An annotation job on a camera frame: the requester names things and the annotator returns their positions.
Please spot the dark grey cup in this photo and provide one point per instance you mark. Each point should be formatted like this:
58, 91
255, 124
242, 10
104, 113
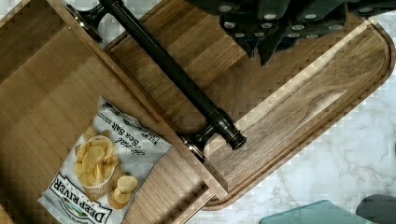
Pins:
378, 208

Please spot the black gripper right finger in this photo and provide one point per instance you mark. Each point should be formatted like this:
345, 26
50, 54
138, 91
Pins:
293, 19

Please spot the wooden drawer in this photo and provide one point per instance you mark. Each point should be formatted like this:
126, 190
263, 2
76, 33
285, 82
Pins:
52, 75

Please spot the wooden serving tray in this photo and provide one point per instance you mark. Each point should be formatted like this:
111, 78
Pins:
279, 106

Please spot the Deep River chips bag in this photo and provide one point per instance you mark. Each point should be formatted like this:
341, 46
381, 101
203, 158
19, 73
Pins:
104, 169

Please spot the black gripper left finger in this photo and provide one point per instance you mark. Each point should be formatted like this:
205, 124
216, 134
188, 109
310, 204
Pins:
238, 19

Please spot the teal canister with wooden lid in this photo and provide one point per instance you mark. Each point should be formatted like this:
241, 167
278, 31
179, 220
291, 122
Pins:
320, 212

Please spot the black drawer handle bar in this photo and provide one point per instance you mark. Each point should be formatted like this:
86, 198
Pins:
217, 120

